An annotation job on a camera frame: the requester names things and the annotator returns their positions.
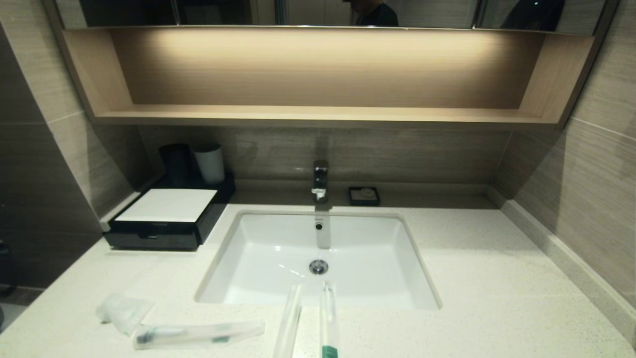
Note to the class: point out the round soap bar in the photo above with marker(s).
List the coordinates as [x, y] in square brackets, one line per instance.
[367, 192]

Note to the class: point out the black cup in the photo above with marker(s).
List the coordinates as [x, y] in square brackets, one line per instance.
[175, 164]

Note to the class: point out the black plastic tray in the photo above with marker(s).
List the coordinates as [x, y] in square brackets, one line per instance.
[149, 242]

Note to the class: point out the chrome sink drain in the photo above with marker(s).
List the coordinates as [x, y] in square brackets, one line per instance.
[318, 267]

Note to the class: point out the long packet with green end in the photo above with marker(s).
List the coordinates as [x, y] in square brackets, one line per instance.
[328, 323]

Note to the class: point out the black amenity drawer box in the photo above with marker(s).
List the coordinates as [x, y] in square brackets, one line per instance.
[214, 209]

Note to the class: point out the chrome faucet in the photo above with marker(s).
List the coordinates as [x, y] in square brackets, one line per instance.
[320, 181]

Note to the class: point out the mirror cabinet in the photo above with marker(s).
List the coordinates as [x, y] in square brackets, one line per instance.
[223, 12]

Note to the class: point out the white cup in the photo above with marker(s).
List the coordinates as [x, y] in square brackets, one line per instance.
[209, 164]

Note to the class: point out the white shower cap packet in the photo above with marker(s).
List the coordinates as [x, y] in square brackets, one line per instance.
[121, 313]

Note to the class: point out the white panel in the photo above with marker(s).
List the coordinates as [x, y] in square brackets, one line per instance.
[169, 205]

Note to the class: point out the black soap dish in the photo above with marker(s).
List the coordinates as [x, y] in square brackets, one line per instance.
[352, 197]

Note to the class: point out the long clear plastic packet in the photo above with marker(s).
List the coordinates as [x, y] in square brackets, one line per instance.
[289, 323]

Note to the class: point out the wooden wall shelf niche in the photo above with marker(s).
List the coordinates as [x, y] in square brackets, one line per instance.
[318, 114]

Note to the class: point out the white sink basin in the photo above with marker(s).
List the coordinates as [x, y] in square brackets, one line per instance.
[367, 258]

